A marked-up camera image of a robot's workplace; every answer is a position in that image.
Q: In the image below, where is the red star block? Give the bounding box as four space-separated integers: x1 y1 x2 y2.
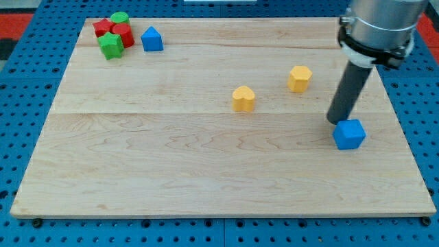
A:
93 19 115 38

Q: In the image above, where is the wooden board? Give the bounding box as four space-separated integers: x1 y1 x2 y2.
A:
10 18 436 219

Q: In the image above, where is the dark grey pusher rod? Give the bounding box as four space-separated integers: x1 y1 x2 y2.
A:
327 61 372 125

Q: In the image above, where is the blue triangle block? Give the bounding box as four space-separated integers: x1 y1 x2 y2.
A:
141 26 164 51

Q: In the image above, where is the green star block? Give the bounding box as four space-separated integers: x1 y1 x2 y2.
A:
97 32 125 60

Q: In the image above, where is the yellow heart block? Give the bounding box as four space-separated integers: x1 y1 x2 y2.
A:
232 86 256 112

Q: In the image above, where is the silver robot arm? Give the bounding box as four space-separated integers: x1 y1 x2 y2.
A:
327 0 428 125

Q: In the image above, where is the blue cube block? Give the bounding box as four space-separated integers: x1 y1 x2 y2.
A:
333 119 366 150

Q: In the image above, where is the yellow hexagon block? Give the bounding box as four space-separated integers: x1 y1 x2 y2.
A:
287 65 313 93

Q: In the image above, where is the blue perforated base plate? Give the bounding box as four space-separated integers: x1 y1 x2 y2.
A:
1 1 438 246

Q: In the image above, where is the red cylinder block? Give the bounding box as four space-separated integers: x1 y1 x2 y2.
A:
112 23 134 48

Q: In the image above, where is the green cylinder block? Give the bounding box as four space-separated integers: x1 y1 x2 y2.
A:
110 11 130 24

